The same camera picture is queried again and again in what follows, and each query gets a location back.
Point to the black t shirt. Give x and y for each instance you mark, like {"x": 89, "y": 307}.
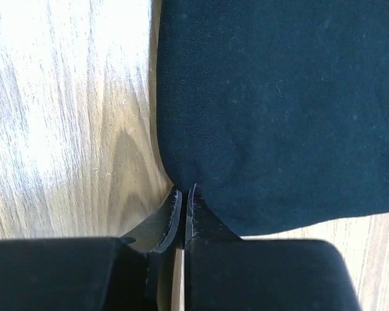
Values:
{"x": 277, "y": 110}

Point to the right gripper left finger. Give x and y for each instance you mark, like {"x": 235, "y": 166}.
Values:
{"x": 130, "y": 272}

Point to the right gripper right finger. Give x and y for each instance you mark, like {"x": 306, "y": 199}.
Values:
{"x": 225, "y": 272}

